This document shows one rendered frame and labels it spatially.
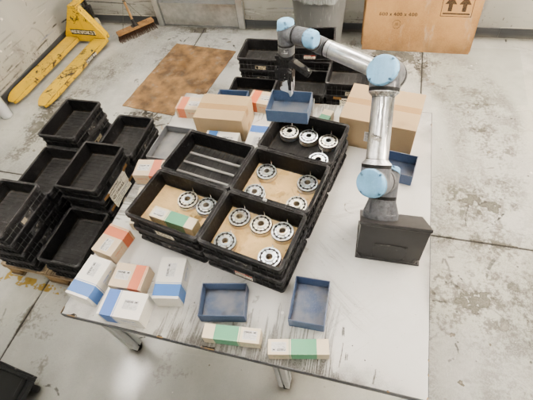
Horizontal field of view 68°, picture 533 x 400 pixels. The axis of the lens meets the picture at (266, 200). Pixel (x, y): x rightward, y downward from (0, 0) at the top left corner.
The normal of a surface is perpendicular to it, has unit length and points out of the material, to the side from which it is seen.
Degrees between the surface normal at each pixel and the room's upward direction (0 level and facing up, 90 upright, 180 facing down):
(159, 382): 0
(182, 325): 0
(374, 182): 57
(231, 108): 0
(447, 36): 73
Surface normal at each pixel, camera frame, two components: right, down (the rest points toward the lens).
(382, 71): -0.53, -0.03
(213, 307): -0.11, -0.60
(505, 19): -0.25, 0.79
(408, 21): -0.26, 0.60
